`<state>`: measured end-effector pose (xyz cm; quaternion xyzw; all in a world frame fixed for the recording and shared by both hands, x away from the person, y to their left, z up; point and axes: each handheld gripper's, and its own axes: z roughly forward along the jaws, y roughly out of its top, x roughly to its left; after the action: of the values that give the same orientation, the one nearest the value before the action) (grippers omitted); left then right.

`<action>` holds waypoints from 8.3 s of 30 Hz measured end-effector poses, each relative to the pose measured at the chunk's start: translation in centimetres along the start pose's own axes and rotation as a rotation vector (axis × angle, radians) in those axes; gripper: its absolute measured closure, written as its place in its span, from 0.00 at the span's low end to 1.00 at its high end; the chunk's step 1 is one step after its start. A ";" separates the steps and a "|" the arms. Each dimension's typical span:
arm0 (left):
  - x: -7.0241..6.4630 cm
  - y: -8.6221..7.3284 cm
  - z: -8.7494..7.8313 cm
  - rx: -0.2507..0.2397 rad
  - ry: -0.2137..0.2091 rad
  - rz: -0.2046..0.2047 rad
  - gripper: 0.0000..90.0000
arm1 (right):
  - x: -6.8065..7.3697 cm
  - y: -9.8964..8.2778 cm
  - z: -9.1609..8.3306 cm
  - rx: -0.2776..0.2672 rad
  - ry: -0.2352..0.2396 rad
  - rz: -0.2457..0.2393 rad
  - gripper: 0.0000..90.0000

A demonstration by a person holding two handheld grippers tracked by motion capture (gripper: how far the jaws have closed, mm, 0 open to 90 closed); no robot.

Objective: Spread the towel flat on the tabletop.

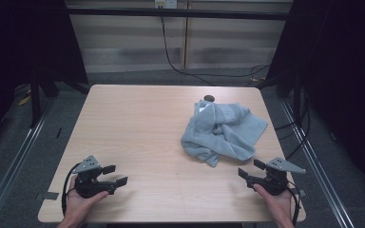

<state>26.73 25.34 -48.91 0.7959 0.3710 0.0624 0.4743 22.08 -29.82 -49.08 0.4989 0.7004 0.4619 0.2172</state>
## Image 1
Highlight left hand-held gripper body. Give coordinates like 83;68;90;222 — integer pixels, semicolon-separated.
72;154;111;200

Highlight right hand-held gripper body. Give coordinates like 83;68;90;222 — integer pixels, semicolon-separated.
247;157;307;197

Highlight light blue towel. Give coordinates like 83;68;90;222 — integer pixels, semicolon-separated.
180;99;269;168

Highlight person's right hand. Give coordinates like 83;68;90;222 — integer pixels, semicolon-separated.
252;183;295;224

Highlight person's left hand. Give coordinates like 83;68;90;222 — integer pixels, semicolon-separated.
61;176;109;224

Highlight black metal stand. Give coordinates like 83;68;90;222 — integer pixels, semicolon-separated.
29;70;43;129

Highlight yellow floor object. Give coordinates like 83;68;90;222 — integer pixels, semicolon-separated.
17;94;32;107

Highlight black curtain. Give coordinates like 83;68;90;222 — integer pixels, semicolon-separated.
265;0;365;199
0;0;90;156

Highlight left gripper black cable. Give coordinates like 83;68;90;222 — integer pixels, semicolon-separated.
61;162;82;217

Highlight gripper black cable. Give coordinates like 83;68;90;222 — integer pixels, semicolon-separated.
61;162;82;217
285;180;302;226

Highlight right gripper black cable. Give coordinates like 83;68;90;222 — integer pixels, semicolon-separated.
285;180;302;226

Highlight metal floor rail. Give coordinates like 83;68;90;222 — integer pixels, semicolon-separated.
279;100;357;228
0;101;56;228

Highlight black floor cables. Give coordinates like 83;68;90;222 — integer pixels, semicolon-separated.
273;89;312;161

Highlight long black hanging cable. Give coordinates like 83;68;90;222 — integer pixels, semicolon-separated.
160;15;271;87

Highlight black horizontal frame bar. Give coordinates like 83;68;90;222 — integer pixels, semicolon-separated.
66;7;297;22

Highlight white wall socket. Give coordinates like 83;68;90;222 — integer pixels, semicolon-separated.
153;0;179;10

